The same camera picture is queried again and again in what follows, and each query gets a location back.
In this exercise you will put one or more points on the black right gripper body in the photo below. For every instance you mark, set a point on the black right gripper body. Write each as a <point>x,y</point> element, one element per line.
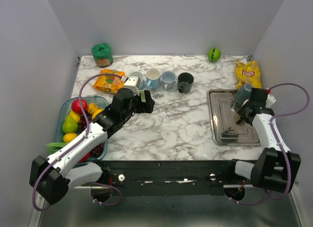
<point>242,111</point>

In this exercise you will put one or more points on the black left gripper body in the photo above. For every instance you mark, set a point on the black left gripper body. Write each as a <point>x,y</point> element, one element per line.
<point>127,114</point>

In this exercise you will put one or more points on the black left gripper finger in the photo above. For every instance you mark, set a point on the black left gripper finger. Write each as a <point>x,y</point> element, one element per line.
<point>143,107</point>
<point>148,102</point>

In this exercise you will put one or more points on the dark grey mug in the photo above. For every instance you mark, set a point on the dark grey mug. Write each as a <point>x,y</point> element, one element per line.
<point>241,96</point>

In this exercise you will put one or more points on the light blue white mug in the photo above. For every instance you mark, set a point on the light blue white mug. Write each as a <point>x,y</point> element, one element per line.
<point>153,79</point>

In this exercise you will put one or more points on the grey blue mug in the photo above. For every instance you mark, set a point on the grey blue mug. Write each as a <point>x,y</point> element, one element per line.
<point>168,79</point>

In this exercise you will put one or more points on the dark green patterned mug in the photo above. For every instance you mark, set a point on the dark green patterned mug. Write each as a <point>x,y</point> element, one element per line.
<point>185,82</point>

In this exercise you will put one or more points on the light green mug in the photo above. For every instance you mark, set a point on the light green mug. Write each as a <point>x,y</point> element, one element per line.
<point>142,96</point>

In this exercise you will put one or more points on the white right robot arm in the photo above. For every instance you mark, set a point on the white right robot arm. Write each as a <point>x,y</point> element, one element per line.
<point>276,167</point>

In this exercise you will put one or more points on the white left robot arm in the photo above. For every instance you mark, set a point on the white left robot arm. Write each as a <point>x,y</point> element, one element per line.
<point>53,176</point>

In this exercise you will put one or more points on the orange snack bag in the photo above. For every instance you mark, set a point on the orange snack bag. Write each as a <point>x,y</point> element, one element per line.
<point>110,84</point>

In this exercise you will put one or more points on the yellow lemon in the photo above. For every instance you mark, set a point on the yellow lemon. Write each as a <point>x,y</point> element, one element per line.
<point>96,113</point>

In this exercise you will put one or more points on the yellow Lays chips bag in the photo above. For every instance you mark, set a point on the yellow Lays chips bag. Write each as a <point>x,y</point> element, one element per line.
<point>248,73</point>

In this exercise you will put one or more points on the orange fruit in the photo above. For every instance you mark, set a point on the orange fruit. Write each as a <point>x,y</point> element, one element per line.
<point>92,107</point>

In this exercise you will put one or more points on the silver metal tray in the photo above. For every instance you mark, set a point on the silver metal tray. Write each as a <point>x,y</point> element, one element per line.
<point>225,131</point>

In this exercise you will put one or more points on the red apple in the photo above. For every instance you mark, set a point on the red apple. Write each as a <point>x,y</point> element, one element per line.
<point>76,107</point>

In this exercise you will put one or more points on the dark red grapes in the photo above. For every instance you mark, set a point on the dark red grapes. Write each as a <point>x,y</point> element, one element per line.
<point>97,150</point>

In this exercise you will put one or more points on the green wrapped jar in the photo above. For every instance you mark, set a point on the green wrapped jar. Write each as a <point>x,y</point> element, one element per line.
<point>102,55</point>

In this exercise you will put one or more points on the clear blue fruit container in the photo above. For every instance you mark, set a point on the clear blue fruit container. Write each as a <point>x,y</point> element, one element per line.
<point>66,108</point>

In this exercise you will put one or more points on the green pear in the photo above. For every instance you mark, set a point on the green pear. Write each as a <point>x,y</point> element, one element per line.
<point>69,125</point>

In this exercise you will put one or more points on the green striped ball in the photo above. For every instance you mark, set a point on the green striped ball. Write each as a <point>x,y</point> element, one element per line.
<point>214,55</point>

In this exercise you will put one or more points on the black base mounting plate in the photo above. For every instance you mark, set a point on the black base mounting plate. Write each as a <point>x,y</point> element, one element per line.
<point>169,178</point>

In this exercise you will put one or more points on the pink dragon fruit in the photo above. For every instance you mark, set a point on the pink dragon fruit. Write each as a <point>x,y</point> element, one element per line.
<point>56,146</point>

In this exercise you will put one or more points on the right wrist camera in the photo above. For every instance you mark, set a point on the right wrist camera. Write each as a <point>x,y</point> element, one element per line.
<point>270,99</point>

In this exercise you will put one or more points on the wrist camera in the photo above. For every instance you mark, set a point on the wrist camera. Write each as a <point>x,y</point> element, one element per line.
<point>270,99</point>
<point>131,83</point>

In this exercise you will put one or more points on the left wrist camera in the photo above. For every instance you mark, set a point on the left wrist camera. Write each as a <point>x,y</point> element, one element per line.
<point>131,83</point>

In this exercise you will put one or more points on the aluminium rail frame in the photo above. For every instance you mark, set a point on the aluminium rail frame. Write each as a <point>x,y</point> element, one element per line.
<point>185,203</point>

